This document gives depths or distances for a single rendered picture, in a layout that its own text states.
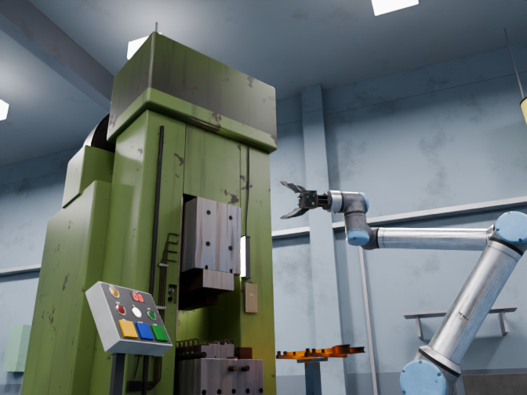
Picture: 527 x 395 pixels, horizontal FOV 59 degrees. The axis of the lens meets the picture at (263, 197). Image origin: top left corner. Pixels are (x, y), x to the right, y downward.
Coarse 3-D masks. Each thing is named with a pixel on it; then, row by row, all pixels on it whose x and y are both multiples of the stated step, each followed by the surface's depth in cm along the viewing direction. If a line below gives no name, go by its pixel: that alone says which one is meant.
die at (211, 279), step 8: (200, 272) 248; (208, 272) 248; (216, 272) 251; (224, 272) 254; (184, 280) 259; (192, 280) 252; (200, 280) 246; (208, 280) 246; (216, 280) 250; (224, 280) 253; (232, 280) 256; (184, 288) 257; (192, 288) 250; (200, 288) 247; (208, 288) 248; (216, 288) 248; (224, 288) 251; (232, 288) 254; (184, 296) 268
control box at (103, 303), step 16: (96, 288) 191; (128, 288) 207; (96, 304) 188; (112, 304) 189; (128, 304) 198; (144, 304) 209; (96, 320) 186; (112, 320) 182; (128, 320) 191; (144, 320) 201; (160, 320) 211; (112, 336) 180; (112, 352) 182; (128, 352) 189; (144, 352) 196; (160, 352) 204
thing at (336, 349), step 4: (348, 344) 237; (328, 348) 244; (332, 348) 241; (336, 348) 241; (340, 348) 239; (344, 348) 238; (348, 348) 236; (288, 352) 264; (292, 352) 262; (296, 352) 259; (300, 352) 257; (304, 352) 255; (316, 352) 249; (320, 352) 247; (328, 352) 244; (332, 352) 242; (336, 352) 241; (340, 352) 239; (344, 352) 237; (348, 352) 235
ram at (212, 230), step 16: (192, 208) 259; (208, 208) 260; (224, 208) 268; (240, 208) 275; (192, 224) 256; (208, 224) 257; (224, 224) 264; (240, 224) 272; (192, 240) 252; (208, 240) 254; (224, 240) 261; (240, 240) 268; (192, 256) 248; (208, 256) 251; (224, 256) 258; (240, 256) 265; (192, 272) 253; (240, 272) 261
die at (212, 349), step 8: (200, 344) 250; (208, 344) 235; (216, 344) 238; (224, 344) 241; (232, 344) 244; (176, 352) 248; (184, 352) 242; (208, 352) 233; (216, 352) 236; (224, 352) 239; (232, 352) 242
